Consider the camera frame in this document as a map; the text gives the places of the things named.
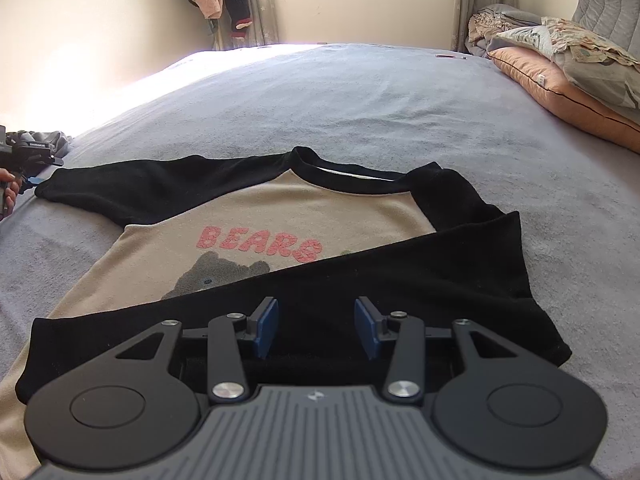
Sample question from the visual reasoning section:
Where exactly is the white printed pillow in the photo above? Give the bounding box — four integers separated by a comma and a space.
492, 25, 561, 56

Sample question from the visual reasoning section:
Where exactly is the beige ruffled cloth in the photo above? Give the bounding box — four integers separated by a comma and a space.
467, 12, 506, 43

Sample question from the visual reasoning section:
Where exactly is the beige and black sweatshirt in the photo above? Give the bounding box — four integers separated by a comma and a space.
0, 146, 573, 480

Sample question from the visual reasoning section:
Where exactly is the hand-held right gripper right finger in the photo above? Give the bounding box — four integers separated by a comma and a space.
354, 296, 518, 406

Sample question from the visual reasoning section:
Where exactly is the grey patterned pillow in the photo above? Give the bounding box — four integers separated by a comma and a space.
540, 16, 640, 111

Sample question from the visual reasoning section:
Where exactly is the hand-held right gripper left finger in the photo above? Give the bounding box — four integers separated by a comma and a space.
115, 296, 280, 406

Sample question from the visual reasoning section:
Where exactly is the pink pillow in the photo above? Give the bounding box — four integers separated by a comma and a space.
487, 49, 640, 153

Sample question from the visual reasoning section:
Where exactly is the grey quilted headboard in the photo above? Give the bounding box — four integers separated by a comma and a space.
572, 0, 640, 56

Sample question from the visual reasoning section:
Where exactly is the crumpled grey garment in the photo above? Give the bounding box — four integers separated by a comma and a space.
10, 130, 76, 161

